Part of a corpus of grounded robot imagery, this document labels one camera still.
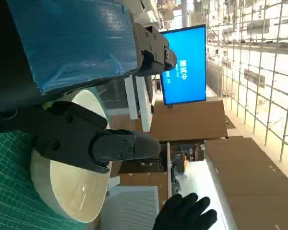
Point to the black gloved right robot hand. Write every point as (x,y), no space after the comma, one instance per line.
(184,213)

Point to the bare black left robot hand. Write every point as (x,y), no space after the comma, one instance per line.
(74,48)

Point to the white plate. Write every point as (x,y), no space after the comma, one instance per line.
(74,191)

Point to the white mesh cabinet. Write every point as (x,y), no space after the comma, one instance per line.
(132,210)

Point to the brown cardboard box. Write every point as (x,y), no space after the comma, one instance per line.
(189,119)
(249,187)

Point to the white panel board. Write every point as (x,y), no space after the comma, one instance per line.
(144,107)

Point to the blue monitor screen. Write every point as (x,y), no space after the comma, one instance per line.
(184,48)

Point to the green cutting mat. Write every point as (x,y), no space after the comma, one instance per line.
(9,191)

